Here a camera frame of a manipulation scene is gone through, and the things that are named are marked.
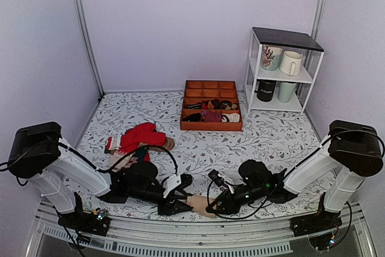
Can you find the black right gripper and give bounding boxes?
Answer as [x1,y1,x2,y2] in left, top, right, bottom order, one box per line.
[208,186,267,217]

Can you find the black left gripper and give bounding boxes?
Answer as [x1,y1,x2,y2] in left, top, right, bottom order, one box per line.
[128,185,193,217]

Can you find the striped beige knitted sock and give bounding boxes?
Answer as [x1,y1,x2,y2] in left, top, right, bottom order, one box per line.
[185,194,216,218]

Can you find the orange wooden divider box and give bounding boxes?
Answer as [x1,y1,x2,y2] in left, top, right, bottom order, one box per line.
[180,80,242,131]

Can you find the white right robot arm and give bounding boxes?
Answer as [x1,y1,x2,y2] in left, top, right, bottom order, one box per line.
[206,120,384,231]

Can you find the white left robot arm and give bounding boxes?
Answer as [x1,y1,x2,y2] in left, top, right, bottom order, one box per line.
[6,122,192,229]

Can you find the white brown socks in box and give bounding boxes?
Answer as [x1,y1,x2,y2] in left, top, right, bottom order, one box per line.
[221,113,241,123]

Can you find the purple socks in box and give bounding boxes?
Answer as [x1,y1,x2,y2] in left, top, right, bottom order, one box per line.
[202,110,222,122]

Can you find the black striped socks in box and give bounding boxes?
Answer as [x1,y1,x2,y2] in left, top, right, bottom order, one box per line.
[182,102,202,122]

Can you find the dark brown socks in box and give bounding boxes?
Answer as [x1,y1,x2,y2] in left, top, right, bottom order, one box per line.
[202,99,238,110]

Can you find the brown sock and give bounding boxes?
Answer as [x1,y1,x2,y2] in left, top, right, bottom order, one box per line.
[149,137,175,152]

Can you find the red sock pile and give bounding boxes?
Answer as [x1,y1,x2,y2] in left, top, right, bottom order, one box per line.
[104,122,167,161]

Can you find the floral patterned table cloth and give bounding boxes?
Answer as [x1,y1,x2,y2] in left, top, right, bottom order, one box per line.
[63,92,334,222]

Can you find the black tumbler cup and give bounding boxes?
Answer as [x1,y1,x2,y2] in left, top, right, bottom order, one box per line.
[257,79,276,102]

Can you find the pale green tumbler cup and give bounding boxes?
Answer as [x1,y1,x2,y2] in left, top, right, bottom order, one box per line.
[278,82,297,104]

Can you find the white shelf black top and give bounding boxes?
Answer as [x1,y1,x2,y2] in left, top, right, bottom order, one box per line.
[244,27,324,114]

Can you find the white ceramic mug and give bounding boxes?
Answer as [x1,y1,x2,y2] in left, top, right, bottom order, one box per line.
[279,51,302,76]

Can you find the floral patterned mug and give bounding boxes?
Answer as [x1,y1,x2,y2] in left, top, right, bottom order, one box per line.
[261,45,283,71]

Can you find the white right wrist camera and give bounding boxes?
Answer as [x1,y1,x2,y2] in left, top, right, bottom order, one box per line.
[217,173,235,194]

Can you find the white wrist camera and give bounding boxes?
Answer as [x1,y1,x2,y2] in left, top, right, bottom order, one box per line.
[217,173,235,194]
[163,174,181,198]

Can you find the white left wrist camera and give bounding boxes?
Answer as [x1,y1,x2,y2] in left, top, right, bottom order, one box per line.
[163,174,181,198]

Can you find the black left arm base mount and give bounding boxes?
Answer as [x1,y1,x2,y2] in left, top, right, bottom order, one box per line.
[58,193,111,237]

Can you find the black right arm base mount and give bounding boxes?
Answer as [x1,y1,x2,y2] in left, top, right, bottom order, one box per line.
[290,193,342,237]

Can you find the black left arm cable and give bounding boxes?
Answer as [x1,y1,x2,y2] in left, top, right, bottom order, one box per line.
[0,139,179,185]

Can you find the left aluminium corner post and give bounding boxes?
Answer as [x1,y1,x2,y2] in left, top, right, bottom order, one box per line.
[73,0,105,99]

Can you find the aluminium corner post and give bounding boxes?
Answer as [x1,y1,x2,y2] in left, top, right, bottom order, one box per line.
[73,0,105,99]
[311,0,326,40]

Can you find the right aluminium corner post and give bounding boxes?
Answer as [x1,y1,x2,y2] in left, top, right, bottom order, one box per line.
[311,0,326,40]

